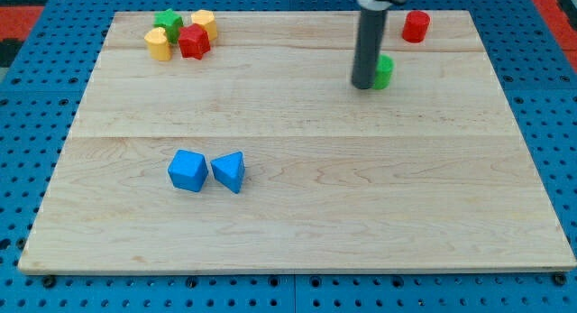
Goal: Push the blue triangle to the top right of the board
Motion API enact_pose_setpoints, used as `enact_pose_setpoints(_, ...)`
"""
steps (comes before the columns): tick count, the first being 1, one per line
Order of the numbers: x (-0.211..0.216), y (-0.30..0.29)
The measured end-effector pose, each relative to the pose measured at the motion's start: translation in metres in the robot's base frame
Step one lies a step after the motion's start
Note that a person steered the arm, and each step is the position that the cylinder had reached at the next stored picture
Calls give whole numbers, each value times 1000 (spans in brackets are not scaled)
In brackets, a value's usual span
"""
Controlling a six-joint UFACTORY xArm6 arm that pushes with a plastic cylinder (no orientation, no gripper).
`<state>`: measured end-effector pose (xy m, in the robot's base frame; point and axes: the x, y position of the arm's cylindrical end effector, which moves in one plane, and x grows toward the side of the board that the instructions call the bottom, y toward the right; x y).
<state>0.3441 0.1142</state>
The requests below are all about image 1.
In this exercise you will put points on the wooden board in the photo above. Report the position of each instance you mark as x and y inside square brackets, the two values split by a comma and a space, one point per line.
[429, 175]

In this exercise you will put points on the red star block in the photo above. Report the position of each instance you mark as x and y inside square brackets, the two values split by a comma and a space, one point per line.
[193, 42]

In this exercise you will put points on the green cylinder block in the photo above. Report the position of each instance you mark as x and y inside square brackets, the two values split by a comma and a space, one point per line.
[384, 71]

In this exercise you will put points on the green star block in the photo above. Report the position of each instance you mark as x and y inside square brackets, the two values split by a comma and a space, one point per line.
[171, 22]

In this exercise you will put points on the yellow heart block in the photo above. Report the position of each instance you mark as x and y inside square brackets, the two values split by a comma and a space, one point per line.
[158, 44]

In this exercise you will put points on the red cylinder block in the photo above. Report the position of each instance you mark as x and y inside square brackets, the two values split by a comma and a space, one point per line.
[416, 26]

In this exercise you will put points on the yellow hexagon block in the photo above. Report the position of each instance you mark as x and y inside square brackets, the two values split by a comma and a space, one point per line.
[206, 19]

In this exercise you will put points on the blue triangle block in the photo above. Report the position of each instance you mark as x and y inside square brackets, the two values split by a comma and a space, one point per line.
[229, 170]

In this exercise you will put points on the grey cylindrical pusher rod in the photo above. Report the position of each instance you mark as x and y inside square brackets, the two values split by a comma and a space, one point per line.
[367, 47]

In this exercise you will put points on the blue cube block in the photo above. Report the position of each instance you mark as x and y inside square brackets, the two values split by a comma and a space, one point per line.
[188, 170]

